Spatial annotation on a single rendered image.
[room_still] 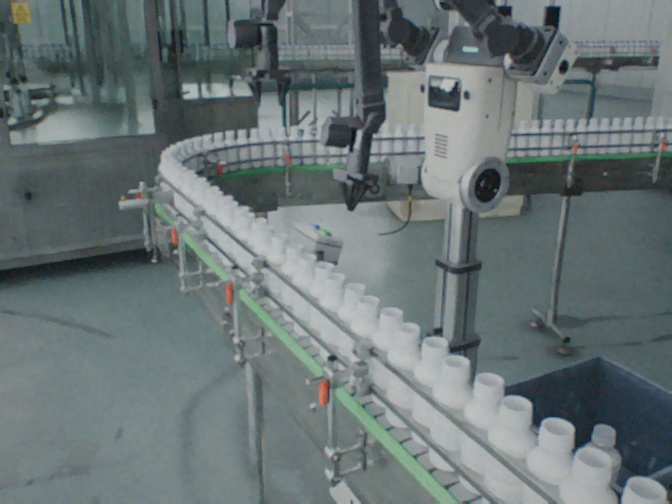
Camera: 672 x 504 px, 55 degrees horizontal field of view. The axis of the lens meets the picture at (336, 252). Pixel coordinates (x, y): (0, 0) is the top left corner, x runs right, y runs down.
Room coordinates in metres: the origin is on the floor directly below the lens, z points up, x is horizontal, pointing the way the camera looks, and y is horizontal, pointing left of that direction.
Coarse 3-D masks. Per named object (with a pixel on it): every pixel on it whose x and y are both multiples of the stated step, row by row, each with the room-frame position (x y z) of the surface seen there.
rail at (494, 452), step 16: (176, 192) 1.96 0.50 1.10; (176, 208) 1.98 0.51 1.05; (208, 240) 1.69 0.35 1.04; (240, 240) 1.46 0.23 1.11; (224, 256) 1.57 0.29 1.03; (256, 256) 1.36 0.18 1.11; (272, 272) 1.28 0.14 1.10; (336, 320) 1.02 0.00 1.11; (352, 336) 0.97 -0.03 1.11; (416, 384) 0.81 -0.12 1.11; (384, 400) 0.88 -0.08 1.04; (432, 400) 0.78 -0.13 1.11; (400, 416) 0.84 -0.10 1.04; (448, 416) 0.74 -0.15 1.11; (416, 432) 0.80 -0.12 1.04; (464, 432) 0.71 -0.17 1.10; (432, 448) 0.77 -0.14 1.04; (496, 448) 0.66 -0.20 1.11; (448, 464) 0.74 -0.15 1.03; (512, 464) 0.63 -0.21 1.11; (528, 480) 0.61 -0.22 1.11; (544, 496) 0.59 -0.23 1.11
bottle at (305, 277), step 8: (304, 256) 1.22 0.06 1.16; (312, 256) 1.22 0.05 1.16; (304, 264) 1.19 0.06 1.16; (312, 264) 1.19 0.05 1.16; (304, 272) 1.19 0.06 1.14; (312, 272) 1.19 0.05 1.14; (296, 280) 1.19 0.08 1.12; (304, 280) 1.18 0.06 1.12; (312, 280) 1.18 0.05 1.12; (304, 288) 1.18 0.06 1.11; (296, 296) 1.19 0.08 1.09; (296, 304) 1.19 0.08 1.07; (304, 304) 1.18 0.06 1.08; (296, 312) 1.19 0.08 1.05; (304, 312) 1.18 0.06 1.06; (304, 320) 1.18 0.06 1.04; (296, 328) 1.19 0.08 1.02; (304, 336) 1.18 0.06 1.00
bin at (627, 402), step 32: (512, 384) 1.08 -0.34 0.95; (544, 384) 1.12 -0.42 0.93; (576, 384) 1.17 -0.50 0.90; (608, 384) 1.17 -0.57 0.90; (640, 384) 1.11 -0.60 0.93; (544, 416) 1.13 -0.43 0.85; (576, 416) 1.17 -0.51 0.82; (608, 416) 1.16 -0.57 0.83; (640, 416) 1.10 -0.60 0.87; (576, 448) 1.17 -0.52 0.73; (640, 448) 1.09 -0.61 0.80
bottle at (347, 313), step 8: (352, 288) 1.07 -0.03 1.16; (360, 288) 1.06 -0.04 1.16; (344, 296) 1.05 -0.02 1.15; (352, 296) 1.03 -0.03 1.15; (360, 296) 1.04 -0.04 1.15; (344, 304) 1.05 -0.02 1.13; (352, 304) 1.03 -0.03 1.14; (344, 312) 1.03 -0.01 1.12; (352, 312) 1.03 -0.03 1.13; (344, 320) 1.03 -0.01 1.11; (352, 320) 1.02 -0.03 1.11; (344, 336) 1.03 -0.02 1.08; (344, 344) 1.03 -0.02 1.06; (344, 352) 1.03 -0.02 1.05; (344, 368) 1.03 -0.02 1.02
